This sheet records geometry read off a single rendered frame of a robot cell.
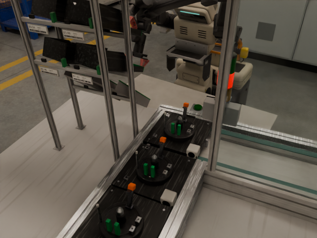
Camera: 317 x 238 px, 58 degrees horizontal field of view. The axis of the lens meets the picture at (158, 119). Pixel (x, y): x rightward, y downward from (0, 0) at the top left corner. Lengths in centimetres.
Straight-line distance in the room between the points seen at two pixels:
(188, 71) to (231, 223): 111
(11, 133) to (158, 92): 182
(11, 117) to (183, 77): 205
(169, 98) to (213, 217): 81
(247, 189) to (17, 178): 94
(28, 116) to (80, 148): 197
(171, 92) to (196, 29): 40
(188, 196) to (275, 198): 31
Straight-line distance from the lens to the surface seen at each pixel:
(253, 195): 116
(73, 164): 134
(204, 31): 178
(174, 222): 99
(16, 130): 318
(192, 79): 194
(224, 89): 90
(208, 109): 99
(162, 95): 172
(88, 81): 106
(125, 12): 107
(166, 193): 101
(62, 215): 118
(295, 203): 115
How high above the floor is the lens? 178
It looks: 37 degrees down
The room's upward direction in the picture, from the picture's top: 1 degrees counter-clockwise
